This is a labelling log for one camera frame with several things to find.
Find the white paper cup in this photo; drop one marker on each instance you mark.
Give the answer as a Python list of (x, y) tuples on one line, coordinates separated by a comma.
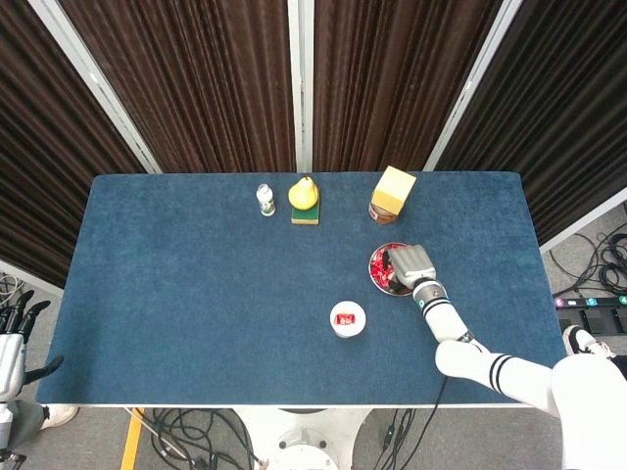
[(348, 333)]

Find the glass honey jar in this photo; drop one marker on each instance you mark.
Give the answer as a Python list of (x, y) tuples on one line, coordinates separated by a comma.
[(382, 215)]

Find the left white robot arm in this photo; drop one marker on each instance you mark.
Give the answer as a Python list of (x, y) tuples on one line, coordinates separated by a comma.
[(5, 423)]

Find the brown pleated partition panel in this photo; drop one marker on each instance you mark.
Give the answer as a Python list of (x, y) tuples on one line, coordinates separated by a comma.
[(563, 122), (196, 88), (39, 171), (392, 88)]

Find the yellow pear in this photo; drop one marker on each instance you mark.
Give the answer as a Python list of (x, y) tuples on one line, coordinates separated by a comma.
[(303, 196)]

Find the green yellow scouring sponge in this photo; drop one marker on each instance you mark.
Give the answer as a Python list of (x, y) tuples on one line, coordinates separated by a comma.
[(304, 216)]

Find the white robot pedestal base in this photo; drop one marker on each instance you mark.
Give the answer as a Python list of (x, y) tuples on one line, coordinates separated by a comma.
[(303, 443)]

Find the white black sneaker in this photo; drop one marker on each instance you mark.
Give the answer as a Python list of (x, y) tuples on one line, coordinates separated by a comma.
[(580, 340)]

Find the yellow floor tape strip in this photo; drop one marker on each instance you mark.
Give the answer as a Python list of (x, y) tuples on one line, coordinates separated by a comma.
[(132, 440)]

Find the white table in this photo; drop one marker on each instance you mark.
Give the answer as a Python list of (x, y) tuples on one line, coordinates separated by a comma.
[(245, 406)]

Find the black foot pedal board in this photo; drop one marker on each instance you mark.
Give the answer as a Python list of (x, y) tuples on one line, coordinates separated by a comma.
[(597, 318)]

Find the yellow foam block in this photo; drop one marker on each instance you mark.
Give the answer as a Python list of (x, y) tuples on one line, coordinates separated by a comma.
[(392, 188)]

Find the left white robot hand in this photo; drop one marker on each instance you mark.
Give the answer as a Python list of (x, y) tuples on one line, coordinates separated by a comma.
[(12, 362)]

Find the white partition base rail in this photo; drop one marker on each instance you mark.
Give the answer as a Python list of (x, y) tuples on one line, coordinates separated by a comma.
[(583, 225), (24, 275)]

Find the white partition post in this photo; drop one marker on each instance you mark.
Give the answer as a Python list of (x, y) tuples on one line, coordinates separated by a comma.
[(300, 73), (93, 78), (470, 78)]

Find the small white drink bottle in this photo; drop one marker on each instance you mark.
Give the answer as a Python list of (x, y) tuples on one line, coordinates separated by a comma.
[(266, 201)]

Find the blue table mat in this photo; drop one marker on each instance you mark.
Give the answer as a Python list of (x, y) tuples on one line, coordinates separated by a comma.
[(196, 294)]

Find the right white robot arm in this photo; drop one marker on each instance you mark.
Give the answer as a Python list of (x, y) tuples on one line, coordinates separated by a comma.
[(446, 323)]

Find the plain white sneaker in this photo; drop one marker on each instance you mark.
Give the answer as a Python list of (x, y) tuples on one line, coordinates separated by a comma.
[(61, 416)]

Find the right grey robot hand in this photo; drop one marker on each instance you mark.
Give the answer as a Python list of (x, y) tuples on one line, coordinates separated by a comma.
[(414, 262)]

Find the round steel plate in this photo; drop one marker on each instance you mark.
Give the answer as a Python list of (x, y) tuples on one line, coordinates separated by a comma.
[(383, 291)]

